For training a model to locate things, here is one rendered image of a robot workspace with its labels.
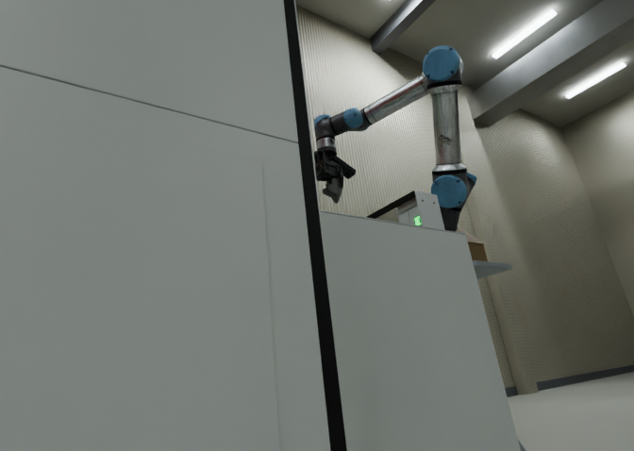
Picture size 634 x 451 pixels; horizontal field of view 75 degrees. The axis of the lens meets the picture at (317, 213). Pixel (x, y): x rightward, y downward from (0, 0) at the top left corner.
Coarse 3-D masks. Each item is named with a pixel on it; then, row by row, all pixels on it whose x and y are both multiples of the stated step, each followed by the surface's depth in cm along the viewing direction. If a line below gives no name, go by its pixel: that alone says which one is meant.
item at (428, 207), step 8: (416, 192) 116; (424, 192) 118; (424, 200) 116; (432, 200) 119; (424, 208) 115; (432, 208) 117; (424, 216) 114; (432, 216) 116; (440, 216) 118; (424, 224) 112; (432, 224) 115; (440, 224) 117
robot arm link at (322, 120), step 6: (324, 114) 163; (318, 120) 162; (324, 120) 161; (318, 126) 161; (324, 126) 160; (330, 126) 159; (318, 132) 161; (324, 132) 159; (330, 132) 160; (318, 138) 160
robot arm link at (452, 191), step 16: (448, 48) 134; (432, 64) 136; (448, 64) 134; (432, 80) 137; (448, 80) 136; (432, 96) 142; (448, 96) 138; (448, 112) 139; (448, 128) 139; (448, 144) 140; (448, 160) 141; (432, 176) 146; (448, 176) 139; (464, 176) 141; (432, 192) 143; (448, 192) 140; (464, 192) 139; (448, 208) 143
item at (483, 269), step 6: (474, 264) 141; (480, 264) 142; (486, 264) 144; (492, 264) 146; (498, 264) 148; (504, 264) 150; (510, 264) 153; (480, 270) 148; (486, 270) 149; (492, 270) 151; (498, 270) 152; (504, 270) 153; (480, 276) 160; (522, 450) 141
